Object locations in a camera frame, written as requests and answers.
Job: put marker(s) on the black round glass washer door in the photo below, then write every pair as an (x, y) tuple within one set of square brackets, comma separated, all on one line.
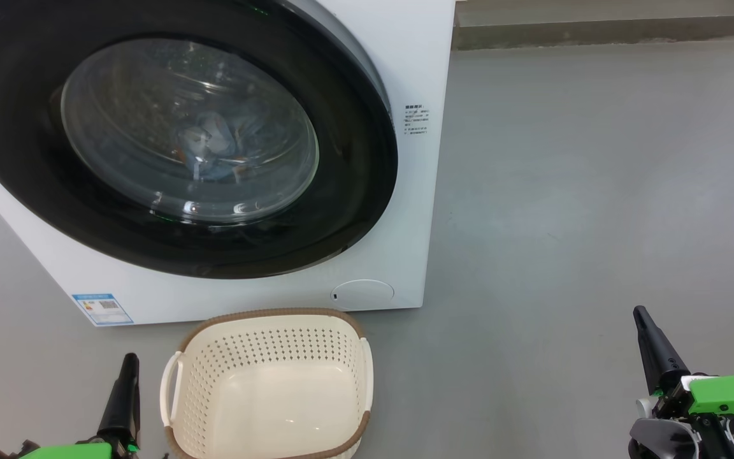
[(23, 159)]

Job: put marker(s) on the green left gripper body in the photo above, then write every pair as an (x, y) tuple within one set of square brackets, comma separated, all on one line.
[(74, 451)]

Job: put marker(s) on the oval white filter cover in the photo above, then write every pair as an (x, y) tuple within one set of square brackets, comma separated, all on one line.
[(364, 294)]

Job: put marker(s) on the blue cream bear print garment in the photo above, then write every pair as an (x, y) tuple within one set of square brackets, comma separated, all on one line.
[(204, 146)]

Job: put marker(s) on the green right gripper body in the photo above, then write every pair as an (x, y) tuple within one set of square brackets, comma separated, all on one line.
[(730, 395)]

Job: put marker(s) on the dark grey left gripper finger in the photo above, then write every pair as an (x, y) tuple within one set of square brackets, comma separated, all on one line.
[(122, 408)]

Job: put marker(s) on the blue energy label sticker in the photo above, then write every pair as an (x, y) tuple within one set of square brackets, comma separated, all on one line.
[(102, 309)]

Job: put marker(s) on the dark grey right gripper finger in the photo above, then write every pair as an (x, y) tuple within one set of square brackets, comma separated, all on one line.
[(660, 363)]

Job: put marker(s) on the printed warning text label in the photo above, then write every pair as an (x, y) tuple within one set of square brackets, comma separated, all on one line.
[(417, 120)]

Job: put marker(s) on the cream perforated laundry basket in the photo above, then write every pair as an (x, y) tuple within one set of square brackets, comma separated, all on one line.
[(271, 395)]

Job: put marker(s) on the white front-load washing machine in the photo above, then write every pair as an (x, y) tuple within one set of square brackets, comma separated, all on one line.
[(418, 223)]

